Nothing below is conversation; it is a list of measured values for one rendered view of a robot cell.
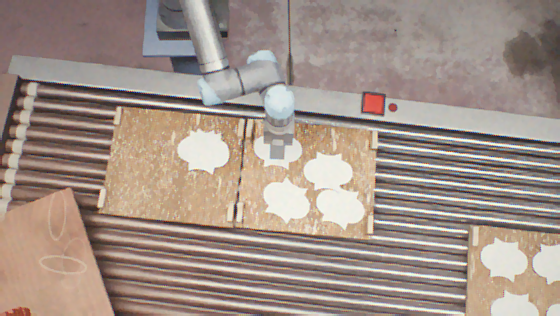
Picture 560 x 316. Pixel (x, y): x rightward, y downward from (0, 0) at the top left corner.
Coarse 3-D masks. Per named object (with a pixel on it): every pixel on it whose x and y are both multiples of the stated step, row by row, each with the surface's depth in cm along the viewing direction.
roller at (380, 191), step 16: (16, 144) 199; (32, 144) 200; (48, 144) 201; (80, 160) 200; (96, 160) 200; (240, 176) 198; (384, 192) 197; (400, 192) 197; (416, 192) 197; (432, 192) 198; (448, 192) 198; (480, 208) 197; (496, 208) 197; (512, 208) 196; (528, 208) 196; (544, 208) 196
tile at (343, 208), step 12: (324, 192) 194; (336, 192) 194; (348, 192) 194; (324, 204) 193; (336, 204) 193; (348, 204) 193; (360, 204) 193; (324, 216) 192; (336, 216) 192; (348, 216) 192; (360, 216) 192
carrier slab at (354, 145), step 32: (256, 128) 201; (320, 128) 201; (256, 160) 198; (352, 160) 198; (256, 192) 195; (320, 192) 195; (352, 192) 195; (256, 224) 192; (288, 224) 192; (320, 224) 192; (352, 224) 192
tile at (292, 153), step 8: (256, 144) 199; (264, 144) 199; (296, 144) 199; (256, 152) 198; (264, 152) 198; (288, 152) 198; (296, 152) 198; (264, 160) 197; (272, 160) 197; (280, 160) 197; (288, 160) 197
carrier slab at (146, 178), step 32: (128, 128) 200; (160, 128) 201; (192, 128) 201; (224, 128) 201; (128, 160) 197; (160, 160) 197; (128, 192) 194; (160, 192) 194; (192, 192) 194; (224, 192) 195; (224, 224) 192
